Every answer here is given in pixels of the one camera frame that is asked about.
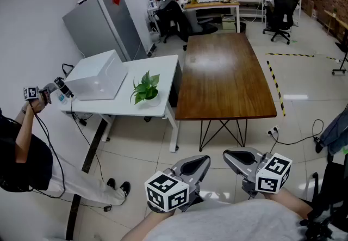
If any green plant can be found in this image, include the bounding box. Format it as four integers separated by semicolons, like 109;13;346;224
129;70;161;107

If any black cylindrical device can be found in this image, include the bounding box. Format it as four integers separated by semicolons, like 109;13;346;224
54;76;74;98

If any black power cable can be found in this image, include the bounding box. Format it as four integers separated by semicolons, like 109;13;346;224
269;119;325;153

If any white box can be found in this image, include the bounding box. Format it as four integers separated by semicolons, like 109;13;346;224
64;49;128;101

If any black office chair with jacket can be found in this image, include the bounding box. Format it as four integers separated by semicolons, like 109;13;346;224
153;0;191;52

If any person's left forearm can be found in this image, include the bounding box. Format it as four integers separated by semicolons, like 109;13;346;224
121;206;177;241

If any black mesh office chair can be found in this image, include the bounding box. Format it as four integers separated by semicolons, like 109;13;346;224
262;0;299;46

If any brown wooden table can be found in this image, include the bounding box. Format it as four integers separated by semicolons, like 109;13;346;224
175;32;278;152

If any black trash bin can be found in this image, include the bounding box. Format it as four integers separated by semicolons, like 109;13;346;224
234;21;247;34

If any person's right forearm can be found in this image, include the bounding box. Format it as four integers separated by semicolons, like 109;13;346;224
262;188;313;220

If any yellow black floor tape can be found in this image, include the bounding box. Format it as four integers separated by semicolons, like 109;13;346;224
266;60;287;117
265;52;315;58

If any grey office chair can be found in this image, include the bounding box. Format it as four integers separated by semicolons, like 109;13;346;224
184;8;218;35

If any black floor cable cover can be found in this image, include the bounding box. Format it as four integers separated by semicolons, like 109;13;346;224
65;119;108;240

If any small light wooden table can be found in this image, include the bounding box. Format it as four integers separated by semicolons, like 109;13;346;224
323;8;348;36

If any grey metal cabinet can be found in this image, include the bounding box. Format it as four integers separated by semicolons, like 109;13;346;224
62;0;153;63

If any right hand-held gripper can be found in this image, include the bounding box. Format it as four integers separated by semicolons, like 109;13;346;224
222;147;293;199

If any black padded office chair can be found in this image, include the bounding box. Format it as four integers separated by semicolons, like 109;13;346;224
307;150;348;221

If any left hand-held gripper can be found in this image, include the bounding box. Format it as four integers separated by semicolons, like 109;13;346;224
144;155;212;213

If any person's light grey shirt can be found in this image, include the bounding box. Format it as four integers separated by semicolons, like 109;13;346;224
146;199;348;241

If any wooden desk with white legs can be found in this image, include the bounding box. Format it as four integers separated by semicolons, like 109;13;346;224
183;0;241;34

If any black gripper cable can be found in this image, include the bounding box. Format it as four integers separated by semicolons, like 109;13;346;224
32;102;67;200

